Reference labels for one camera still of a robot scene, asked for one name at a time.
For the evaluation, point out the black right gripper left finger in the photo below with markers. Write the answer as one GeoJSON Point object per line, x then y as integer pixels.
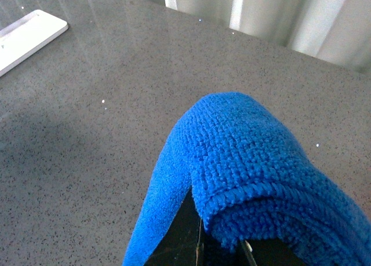
{"type": "Point", "coordinates": [183, 243]}

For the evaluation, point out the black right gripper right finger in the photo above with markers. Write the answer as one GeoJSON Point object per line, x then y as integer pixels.
{"type": "Point", "coordinates": [266, 252]}

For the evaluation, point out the blue microfiber cloth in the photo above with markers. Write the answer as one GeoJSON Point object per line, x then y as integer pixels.
{"type": "Point", "coordinates": [250, 180]}

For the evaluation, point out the white pleated curtain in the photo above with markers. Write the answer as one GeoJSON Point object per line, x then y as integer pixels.
{"type": "Point", "coordinates": [337, 31]}

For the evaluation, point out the white towel rack base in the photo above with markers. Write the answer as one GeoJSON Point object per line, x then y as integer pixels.
{"type": "Point", "coordinates": [27, 35]}

